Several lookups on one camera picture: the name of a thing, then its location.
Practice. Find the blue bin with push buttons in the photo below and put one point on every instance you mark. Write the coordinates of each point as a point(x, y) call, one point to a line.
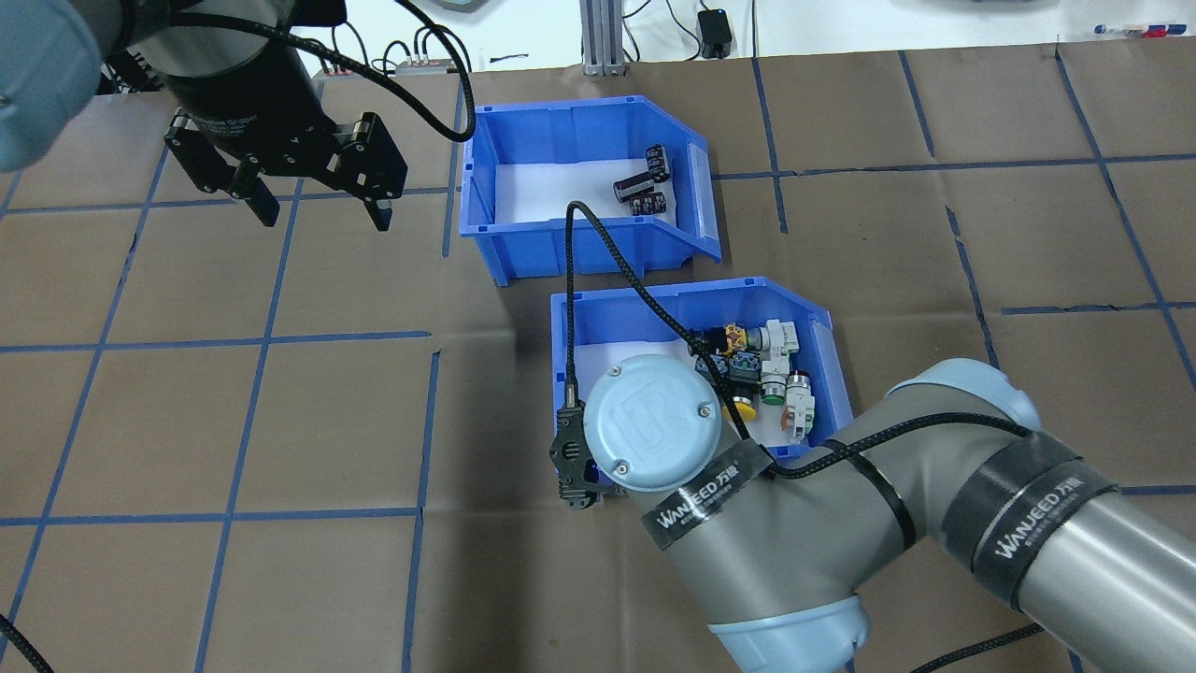
point(654, 313)

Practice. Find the blue bin with batteries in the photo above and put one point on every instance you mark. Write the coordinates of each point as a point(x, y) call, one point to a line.
point(579, 248)

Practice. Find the small grey connector box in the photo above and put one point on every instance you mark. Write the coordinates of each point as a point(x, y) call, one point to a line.
point(344, 70)

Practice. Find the wide grey connector box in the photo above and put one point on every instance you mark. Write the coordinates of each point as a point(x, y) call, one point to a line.
point(425, 67)

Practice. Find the white foam liner battery bin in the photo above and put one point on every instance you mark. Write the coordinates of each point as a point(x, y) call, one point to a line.
point(551, 192)

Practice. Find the black power adapter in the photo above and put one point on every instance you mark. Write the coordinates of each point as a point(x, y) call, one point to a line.
point(716, 33)

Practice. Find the red blue marker pen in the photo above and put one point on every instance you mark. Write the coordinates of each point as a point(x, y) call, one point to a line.
point(1135, 31)

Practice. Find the yellow push button switch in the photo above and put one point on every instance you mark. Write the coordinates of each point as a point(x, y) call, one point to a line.
point(741, 408)

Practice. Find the black selector switch orange knob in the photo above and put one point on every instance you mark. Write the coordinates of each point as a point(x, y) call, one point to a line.
point(721, 338)

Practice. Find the green push button switch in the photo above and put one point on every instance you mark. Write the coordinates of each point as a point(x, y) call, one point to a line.
point(774, 383)

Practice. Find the white contact block switch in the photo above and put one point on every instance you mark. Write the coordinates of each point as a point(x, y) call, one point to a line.
point(775, 336)

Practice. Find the white indicator lamp switch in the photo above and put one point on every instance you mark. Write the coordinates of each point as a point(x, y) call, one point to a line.
point(800, 407)

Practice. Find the aluminium extrusion post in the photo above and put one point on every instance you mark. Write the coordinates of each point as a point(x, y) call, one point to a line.
point(605, 37)

